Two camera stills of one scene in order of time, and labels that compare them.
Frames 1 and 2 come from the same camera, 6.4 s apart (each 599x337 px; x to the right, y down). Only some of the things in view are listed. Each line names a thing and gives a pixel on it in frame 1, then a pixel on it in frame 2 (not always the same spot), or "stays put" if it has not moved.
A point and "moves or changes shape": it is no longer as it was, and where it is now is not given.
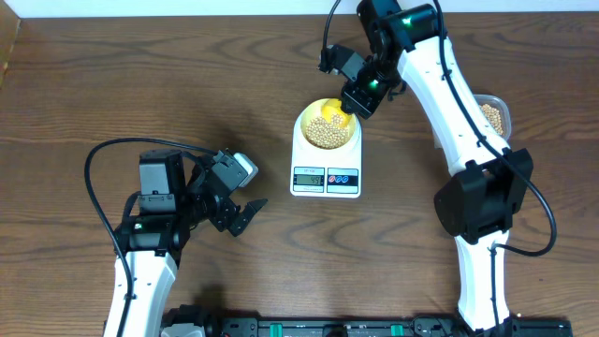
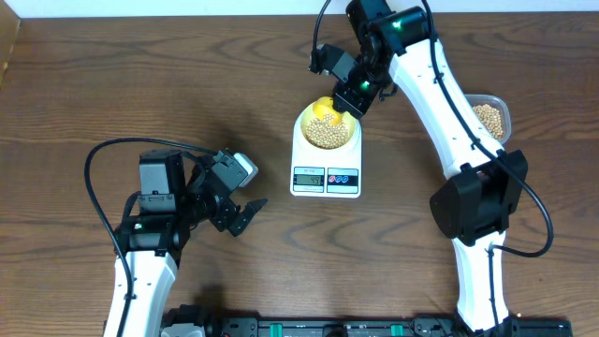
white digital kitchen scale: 326,173 stays put
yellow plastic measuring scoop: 332,107 moves or changes shape
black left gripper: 225,218 stays put
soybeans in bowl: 328,134 stays put
